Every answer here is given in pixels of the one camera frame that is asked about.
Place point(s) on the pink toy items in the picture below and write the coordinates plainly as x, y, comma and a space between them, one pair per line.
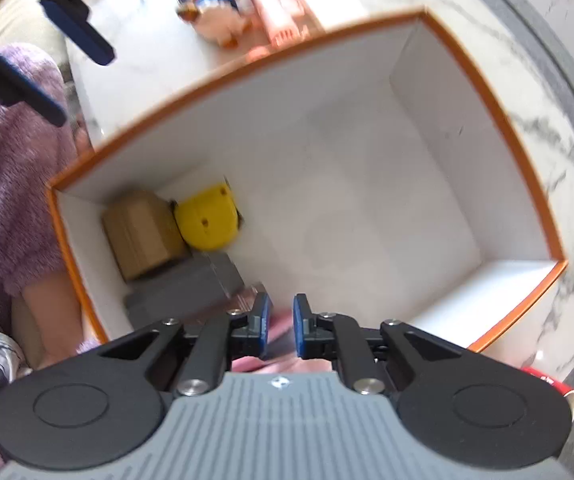
282, 20

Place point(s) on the plush toy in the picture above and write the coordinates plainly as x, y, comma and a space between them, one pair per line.
217, 15

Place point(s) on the person's left forearm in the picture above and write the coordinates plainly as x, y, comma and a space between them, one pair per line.
47, 320

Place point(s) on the pink case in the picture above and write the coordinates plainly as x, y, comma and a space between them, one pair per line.
281, 331

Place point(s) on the orange rimmed white box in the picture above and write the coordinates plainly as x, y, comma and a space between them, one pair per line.
342, 185

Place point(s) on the yellow round toy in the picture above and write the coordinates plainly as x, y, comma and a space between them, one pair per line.
207, 220

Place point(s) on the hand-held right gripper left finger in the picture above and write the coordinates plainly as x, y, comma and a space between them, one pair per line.
263, 325

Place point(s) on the brown wooden block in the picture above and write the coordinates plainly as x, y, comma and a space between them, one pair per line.
142, 235

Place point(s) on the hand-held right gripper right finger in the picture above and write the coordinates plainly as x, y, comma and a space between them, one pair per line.
300, 325

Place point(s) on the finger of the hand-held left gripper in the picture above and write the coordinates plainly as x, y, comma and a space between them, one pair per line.
84, 35
27, 89

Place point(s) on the person in purple sweater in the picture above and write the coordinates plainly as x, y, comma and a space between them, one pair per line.
12, 185

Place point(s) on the grey box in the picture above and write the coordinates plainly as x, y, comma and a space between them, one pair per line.
177, 285

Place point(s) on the pink fabric pouch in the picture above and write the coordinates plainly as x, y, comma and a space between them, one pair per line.
287, 366

